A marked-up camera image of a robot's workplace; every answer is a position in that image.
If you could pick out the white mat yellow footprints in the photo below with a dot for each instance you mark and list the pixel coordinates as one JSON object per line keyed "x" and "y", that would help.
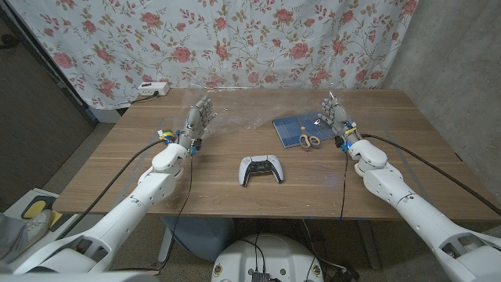
{"x": 37, "y": 203}

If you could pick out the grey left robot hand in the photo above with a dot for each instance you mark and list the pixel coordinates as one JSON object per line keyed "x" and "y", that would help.
{"x": 195, "y": 121}

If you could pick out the white power strip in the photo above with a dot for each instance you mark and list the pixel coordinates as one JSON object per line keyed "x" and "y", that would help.
{"x": 153, "y": 89}

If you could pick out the blue notebook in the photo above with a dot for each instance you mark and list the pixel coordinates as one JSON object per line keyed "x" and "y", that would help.
{"x": 289, "y": 131}

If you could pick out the white sneaker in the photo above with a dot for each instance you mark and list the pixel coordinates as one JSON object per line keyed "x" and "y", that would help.
{"x": 37, "y": 227}

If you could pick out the grey trouser leg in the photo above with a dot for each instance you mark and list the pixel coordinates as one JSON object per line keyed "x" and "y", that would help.
{"x": 9, "y": 235}

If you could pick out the colourful striped wooden maraca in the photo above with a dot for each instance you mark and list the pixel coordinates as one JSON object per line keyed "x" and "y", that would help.
{"x": 166, "y": 134}

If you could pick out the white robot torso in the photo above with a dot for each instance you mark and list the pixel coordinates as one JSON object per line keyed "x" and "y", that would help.
{"x": 274, "y": 258}

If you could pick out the grey blue round stool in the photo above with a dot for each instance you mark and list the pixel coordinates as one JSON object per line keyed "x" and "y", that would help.
{"x": 199, "y": 235}

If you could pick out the black floor power adapter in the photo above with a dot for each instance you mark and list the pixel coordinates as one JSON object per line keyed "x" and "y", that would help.
{"x": 346, "y": 274}

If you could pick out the black door frame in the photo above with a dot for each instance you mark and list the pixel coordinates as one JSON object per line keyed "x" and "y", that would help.
{"x": 51, "y": 74}

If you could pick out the white table leg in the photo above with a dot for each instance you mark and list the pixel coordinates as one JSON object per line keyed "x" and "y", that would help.
{"x": 166, "y": 244}

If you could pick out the floral print backdrop cloth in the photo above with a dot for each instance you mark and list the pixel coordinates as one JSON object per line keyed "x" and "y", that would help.
{"x": 235, "y": 39}

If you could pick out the clear cling film sheet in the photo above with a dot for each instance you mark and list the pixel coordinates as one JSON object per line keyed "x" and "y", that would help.
{"x": 242, "y": 109}

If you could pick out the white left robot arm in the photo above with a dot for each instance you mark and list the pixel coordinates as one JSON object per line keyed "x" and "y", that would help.
{"x": 129, "y": 207}

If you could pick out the grey table leg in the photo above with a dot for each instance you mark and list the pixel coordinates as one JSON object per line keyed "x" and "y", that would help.
{"x": 368, "y": 243}

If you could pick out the white black game controller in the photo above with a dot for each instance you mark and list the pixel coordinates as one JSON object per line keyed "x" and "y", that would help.
{"x": 260, "y": 166}

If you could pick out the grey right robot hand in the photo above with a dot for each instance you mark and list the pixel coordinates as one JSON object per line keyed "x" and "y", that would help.
{"x": 338, "y": 117}

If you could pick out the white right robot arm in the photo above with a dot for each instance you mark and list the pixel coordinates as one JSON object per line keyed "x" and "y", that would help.
{"x": 415, "y": 211}

